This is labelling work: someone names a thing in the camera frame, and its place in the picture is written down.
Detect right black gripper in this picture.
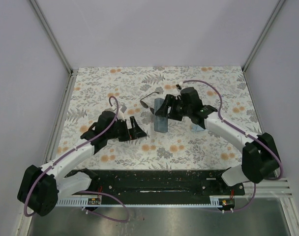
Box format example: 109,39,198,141
155,94,191,122

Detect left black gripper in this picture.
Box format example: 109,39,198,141
106,116,147,142

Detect grey-blue glasses case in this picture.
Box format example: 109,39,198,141
154,98,168,133

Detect blue cloth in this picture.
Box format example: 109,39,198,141
190,124,205,132

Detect black aviator sunglasses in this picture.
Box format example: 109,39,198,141
139,91,162,115

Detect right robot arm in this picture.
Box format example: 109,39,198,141
154,87,280,195

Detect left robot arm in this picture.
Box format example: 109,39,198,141
17,111,147,217

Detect floral table mat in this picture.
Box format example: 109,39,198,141
56,66,261,170

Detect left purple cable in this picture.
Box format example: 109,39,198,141
24,96,129,223

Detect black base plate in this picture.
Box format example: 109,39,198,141
80,169,245,196

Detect white slotted cable duct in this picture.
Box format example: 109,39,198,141
56,197,102,207

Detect aluminium front rail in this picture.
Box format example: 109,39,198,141
26,178,294,197

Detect right aluminium frame post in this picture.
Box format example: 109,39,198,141
241,0,287,74

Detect aluminium frame post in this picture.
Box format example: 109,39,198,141
241,0,287,74
28,0,73,75

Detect left aluminium frame post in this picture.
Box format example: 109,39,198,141
28,0,73,75

